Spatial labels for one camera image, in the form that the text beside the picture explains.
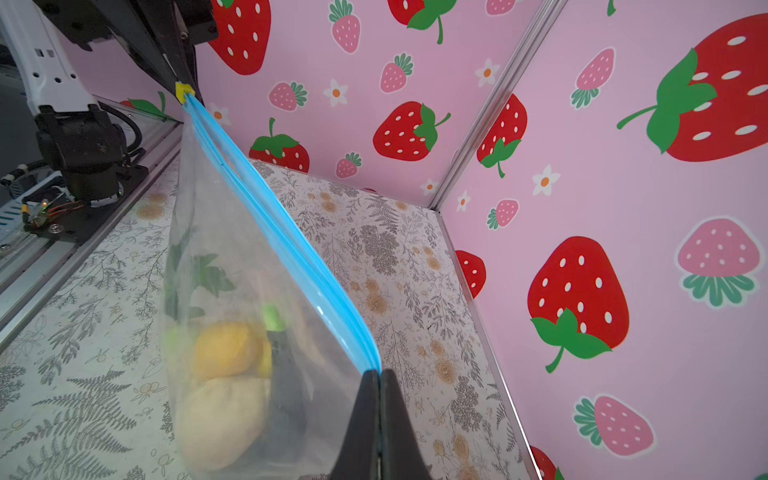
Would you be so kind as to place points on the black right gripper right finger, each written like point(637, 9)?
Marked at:
point(400, 456)

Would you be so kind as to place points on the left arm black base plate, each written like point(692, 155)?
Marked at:
point(52, 213)

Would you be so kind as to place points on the white radish with leaves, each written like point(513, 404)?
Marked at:
point(187, 272)

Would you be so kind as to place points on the aluminium right corner post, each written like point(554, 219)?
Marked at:
point(513, 71)

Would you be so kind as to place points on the dark green cucumber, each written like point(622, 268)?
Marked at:
point(286, 423)

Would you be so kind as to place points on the clear zip bag blue zipper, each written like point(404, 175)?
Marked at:
point(235, 214)

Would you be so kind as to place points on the beige pear shaped fruit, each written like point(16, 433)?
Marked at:
point(217, 422)

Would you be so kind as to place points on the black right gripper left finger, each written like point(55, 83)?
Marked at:
point(359, 454)

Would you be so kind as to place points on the aluminium front rail frame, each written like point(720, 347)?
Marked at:
point(34, 268)

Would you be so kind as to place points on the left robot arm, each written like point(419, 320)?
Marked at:
point(75, 134)

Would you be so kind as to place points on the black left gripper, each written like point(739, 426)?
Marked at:
point(160, 34)

